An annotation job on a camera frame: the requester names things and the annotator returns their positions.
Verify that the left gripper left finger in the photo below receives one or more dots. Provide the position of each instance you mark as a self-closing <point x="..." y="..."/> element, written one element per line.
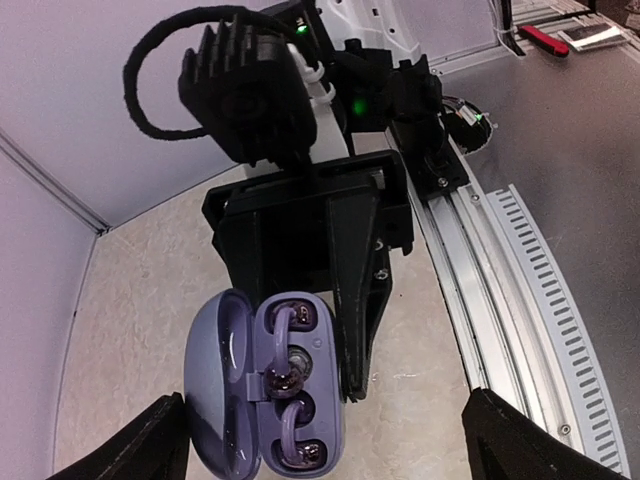
<point x="154" y="445"/>

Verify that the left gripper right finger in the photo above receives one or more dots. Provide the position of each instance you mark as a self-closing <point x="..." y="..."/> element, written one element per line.
<point x="504" y="444"/>

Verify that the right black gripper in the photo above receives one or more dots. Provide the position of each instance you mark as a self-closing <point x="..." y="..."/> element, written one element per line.
<point x="326" y="230"/>

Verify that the blue-grey earbud charging case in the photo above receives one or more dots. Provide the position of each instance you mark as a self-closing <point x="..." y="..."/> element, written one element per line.
<point x="234" y="425"/>

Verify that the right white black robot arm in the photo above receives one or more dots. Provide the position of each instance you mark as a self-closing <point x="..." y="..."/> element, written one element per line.
<point x="372" y="90"/>

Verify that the red black tool outside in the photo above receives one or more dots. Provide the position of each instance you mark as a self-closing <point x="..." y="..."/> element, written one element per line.
<point x="544" y="41"/>

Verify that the front aluminium rail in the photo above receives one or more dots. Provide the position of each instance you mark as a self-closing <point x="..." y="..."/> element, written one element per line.
<point x="517" y="325"/>

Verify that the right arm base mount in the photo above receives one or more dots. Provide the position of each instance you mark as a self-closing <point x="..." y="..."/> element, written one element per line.
<point x="432" y="148"/>

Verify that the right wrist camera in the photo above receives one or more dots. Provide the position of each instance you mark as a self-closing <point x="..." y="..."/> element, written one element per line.
<point x="262" y="94"/>

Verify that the right aluminium frame post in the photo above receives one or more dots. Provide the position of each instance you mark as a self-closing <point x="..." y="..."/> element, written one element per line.
<point x="34" y="171"/>

